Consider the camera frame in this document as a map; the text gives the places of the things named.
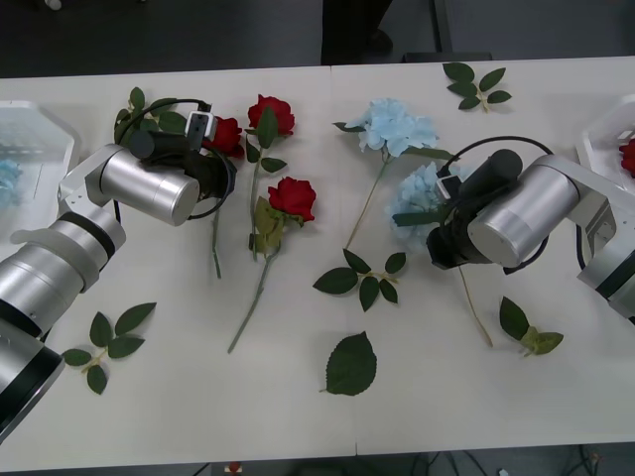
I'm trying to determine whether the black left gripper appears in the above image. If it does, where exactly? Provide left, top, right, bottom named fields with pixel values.
left=183, top=148, right=234, bottom=203

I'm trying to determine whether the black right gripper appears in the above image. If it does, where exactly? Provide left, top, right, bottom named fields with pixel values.
left=427, top=217, right=486, bottom=271

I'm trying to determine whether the red rose with green stem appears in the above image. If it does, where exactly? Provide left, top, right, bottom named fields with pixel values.
left=244, top=93, right=298, bottom=263
left=200, top=116, right=247, bottom=280
left=618, top=129, right=635, bottom=179

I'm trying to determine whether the pale blue flower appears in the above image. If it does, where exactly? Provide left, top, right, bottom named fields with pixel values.
left=0, top=157, right=25, bottom=209
left=330, top=96, right=456, bottom=252
left=384, top=161, right=495, bottom=347

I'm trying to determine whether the red rose with yellowish leaf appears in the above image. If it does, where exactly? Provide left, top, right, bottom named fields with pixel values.
left=226, top=176, right=318, bottom=355

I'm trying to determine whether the leaf sprig with pale leaf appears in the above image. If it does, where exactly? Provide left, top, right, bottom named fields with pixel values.
left=498, top=296, right=566, bottom=358

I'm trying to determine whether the green leaf sprig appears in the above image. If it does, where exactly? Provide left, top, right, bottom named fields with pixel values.
left=112, top=86, right=188, bottom=146
left=312, top=247, right=408, bottom=313
left=442, top=61, right=513, bottom=114
left=62, top=300, right=158, bottom=397

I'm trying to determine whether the single large green leaf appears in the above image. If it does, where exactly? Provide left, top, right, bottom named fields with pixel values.
left=318, top=330, right=378, bottom=397

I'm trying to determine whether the shallow white box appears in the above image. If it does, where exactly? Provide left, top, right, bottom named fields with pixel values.
left=0, top=100, right=83, bottom=232
left=576, top=95, right=635, bottom=194

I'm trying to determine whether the person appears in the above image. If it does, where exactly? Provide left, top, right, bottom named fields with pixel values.
left=320, top=0, right=394, bottom=65

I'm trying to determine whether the black desk leg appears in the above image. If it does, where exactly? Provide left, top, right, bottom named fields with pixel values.
left=401, top=0, right=492, bottom=63

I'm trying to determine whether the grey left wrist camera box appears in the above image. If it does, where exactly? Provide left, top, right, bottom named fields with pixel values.
left=185, top=111, right=218, bottom=150

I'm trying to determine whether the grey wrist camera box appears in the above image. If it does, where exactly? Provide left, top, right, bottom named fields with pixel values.
left=435, top=173, right=463, bottom=200
left=185, top=111, right=218, bottom=150

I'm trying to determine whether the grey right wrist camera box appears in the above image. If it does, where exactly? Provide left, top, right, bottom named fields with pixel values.
left=435, top=173, right=463, bottom=200

